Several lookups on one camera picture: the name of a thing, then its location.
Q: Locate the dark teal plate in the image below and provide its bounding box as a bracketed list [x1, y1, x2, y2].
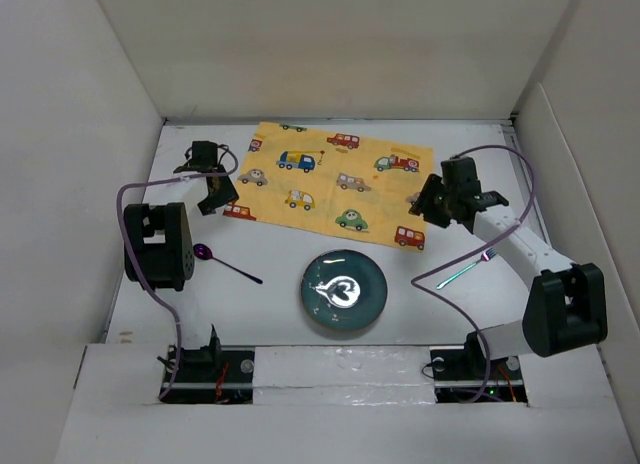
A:
[300, 249, 389, 333]

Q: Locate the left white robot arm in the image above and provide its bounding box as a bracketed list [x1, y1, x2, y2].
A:
[116, 141, 238, 381]

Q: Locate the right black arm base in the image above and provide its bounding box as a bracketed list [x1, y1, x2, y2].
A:
[421, 337, 528, 404]

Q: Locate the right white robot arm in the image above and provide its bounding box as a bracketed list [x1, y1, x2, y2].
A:
[410, 157, 608, 378]

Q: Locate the yellow car print cloth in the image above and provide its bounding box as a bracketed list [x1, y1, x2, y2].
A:
[223, 122, 435, 252]

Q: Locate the purple metallic spoon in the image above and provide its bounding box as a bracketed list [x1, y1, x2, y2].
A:
[193, 243, 264, 285]

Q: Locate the iridescent metallic fork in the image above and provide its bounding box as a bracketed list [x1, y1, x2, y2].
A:
[436, 248, 497, 290]

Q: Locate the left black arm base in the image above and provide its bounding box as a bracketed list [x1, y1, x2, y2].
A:
[160, 347, 255, 405]

